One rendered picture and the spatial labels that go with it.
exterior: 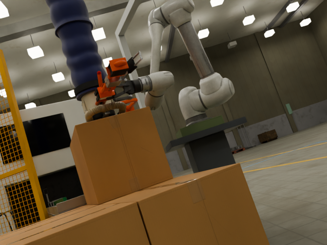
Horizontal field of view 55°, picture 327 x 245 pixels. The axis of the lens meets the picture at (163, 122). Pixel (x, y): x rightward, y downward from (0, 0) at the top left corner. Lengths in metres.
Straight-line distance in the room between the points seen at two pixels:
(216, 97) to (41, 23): 9.68
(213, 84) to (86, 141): 0.94
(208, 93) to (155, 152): 0.66
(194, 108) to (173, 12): 0.64
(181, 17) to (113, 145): 0.96
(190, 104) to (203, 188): 1.16
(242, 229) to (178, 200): 0.25
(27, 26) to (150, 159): 10.10
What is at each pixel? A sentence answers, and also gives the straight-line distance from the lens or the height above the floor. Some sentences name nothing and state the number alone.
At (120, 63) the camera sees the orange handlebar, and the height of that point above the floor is 1.08.
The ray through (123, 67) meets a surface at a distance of 1.35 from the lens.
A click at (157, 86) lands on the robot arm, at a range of 1.76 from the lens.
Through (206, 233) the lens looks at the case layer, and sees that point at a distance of 1.07.
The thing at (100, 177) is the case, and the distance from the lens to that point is 1.56.
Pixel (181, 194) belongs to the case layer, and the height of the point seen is 0.52.
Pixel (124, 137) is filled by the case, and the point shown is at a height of 0.82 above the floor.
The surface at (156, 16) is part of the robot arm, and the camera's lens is 2.15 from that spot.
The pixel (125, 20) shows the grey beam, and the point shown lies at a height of 3.10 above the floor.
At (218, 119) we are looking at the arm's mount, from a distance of 2.09.
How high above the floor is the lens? 0.62
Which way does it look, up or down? 8 degrees up
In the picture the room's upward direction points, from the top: 19 degrees counter-clockwise
